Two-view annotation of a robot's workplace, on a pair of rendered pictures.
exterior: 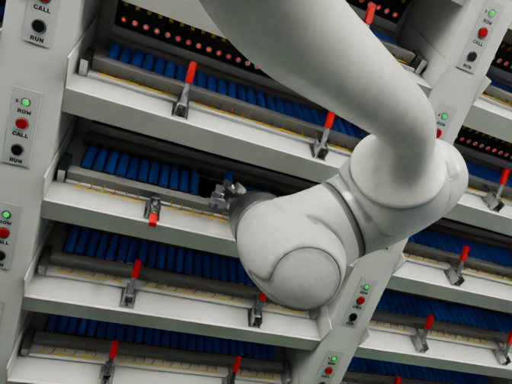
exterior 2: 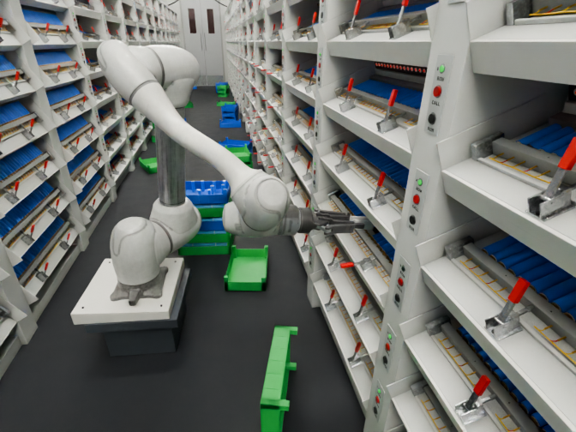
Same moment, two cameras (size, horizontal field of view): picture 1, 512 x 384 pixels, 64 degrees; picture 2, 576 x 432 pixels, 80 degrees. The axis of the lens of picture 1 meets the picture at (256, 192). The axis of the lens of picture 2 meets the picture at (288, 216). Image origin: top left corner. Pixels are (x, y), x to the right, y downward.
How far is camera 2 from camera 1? 1.14 m
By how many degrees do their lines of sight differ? 89
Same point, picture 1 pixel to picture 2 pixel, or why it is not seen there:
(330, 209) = not seen: hidden behind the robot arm
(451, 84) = (423, 148)
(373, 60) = (184, 141)
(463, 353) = not seen: outside the picture
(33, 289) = (320, 245)
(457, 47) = (423, 111)
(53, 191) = (323, 203)
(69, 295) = (323, 254)
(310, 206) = not seen: hidden behind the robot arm
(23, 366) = (321, 282)
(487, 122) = (465, 195)
